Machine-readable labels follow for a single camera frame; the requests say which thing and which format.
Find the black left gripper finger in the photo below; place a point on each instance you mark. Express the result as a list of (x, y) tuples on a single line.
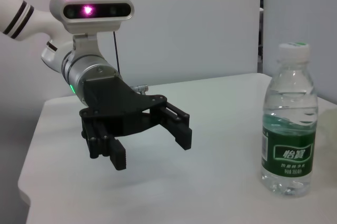
[(179, 129), (110, 147)]

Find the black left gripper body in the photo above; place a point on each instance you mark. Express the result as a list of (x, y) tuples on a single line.
[(116, 105)]

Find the clear water bottle green label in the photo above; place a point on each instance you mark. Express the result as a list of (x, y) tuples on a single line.
[(289, 129)]

